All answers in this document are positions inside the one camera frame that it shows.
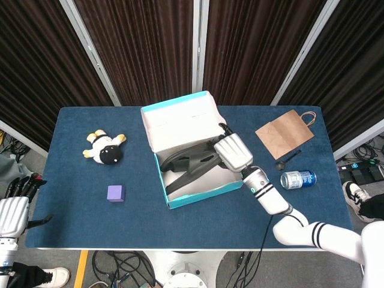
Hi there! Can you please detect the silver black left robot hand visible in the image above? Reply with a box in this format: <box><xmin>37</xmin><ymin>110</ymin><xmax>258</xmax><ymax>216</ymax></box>
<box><xmin>0</xmin><ymin>173</ymin><xmax>54</xmax><ymax>238</ymax></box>

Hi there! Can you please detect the black slide sandal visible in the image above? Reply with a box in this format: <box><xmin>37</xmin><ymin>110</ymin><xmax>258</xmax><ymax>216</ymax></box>
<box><xmin>159</xmin><ymin>143</ymin><xmax>224</xmax><ymax>174</ymax></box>
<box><xmin>165</xmin><ymin>161</ymin><xmax>217</xmax><ymax>196</ymax></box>

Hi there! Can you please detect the light blue cardboard shoe box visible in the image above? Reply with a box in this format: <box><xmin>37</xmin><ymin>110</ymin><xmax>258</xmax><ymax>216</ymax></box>
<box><xmin>140</xmin><ymin>91</ymin><xmax>244</xmax><ymax>210</ymax></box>

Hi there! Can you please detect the black trouser leg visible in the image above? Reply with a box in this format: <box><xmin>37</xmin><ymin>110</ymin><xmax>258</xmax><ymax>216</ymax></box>
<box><xmin>358</xmin><ymin>193</ymin><xmax>384</xmax><ymax>223</ymax></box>
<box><xmin>0</xmin><ymin>261</ymin><xmax>46</xmax><ymax>288</ymax></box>

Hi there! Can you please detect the dark blue table cloth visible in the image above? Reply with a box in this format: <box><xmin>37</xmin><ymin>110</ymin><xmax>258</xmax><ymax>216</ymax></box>
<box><xmin>24</xmin><ymin>104</ymin><xmax>354</xmax><ymax>250</ymax></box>

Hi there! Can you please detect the purple cube block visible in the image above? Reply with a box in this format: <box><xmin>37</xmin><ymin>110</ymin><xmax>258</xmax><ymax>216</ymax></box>
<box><xmin>107</xmin><ymin>184</ymin><xmax>126</xmax><ymax>203</ymax></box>

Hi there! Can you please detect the white black yellow plush toy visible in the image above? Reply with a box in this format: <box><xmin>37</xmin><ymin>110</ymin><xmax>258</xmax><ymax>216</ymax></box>
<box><xmin>82</xmin><ymin>129</ymin><xmax>127</xmax><ymax>166</ymax></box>

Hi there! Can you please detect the brown corrugated partition panel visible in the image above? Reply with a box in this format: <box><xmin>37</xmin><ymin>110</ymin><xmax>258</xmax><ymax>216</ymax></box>
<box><xmin>278</xmin><ymin>0</ymin><xmax>384</xmax><ymax>151</ymax></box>
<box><xmin>73</xmin><ymin>0</ymin><xmax>196</xmax><ymax>106</ymax></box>
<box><xmin>203</xmin><ymin>0</ymin><xmax>329</xmax><ymax>106</ymax></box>
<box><xmin>0</xmin><ymin>0</ymin><xmax>116</xmax><ymax>151</ymax></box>

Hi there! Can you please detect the small black spoon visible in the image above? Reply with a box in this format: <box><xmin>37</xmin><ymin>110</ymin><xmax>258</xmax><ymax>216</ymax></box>
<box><xmin>275</xmin><ymin>149</ymin><xmax>302</xmax><ymax>172</ymax></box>

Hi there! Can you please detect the brown paper bag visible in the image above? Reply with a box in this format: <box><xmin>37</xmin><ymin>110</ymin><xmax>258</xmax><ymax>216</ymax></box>
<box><xmin>254</xmin><ymin>109</ymin><xmax>317</xmax><ymax>161</ymax></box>

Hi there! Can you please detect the blue silver soda can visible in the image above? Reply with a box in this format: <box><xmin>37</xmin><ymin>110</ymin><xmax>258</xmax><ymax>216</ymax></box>
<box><xmin>280</xmin><ymin>170</ymin><xmax>317</xmax><ymax>190</ymax></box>

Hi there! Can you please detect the white black sneaker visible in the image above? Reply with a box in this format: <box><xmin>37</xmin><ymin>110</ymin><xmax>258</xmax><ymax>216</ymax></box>
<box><xmin>342</xmin><ymin>181</ymin><xmax>373</xmax><ymax>223</ymax></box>

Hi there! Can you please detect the black floor cable bundle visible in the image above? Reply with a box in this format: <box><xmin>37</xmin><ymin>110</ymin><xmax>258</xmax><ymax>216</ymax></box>
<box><xmin>91</xmin><ymin>250</ymin><xmax>157</xmax><ymax>288</ymax></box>

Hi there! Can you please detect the white partition frame post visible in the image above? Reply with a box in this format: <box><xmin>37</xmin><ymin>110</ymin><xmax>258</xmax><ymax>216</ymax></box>
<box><xmin>59</xmin><ymin>0</ymin><xmax>122</xmax><ymax>106</ymax></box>
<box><xmin>191</xmin><ymin>0</ymin><xmax>210</xmax><ymax>94</ymax></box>
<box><xmin>269</xmin><ymin>0</ymin><xmax>341</xmax><ymax>106</ymax></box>

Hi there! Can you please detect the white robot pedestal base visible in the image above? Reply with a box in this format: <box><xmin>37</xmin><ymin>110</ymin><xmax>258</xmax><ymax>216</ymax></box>
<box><xmin>140</xmin><ymin>250</ymin><xmax>229</xmax><ymax>288</ymax></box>

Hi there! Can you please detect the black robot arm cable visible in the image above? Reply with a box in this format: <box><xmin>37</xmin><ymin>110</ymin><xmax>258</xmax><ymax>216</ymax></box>
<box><xmin>256</xmin><ymin>206</ymin><xmax>304</xmax><ymax>253</ymax></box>

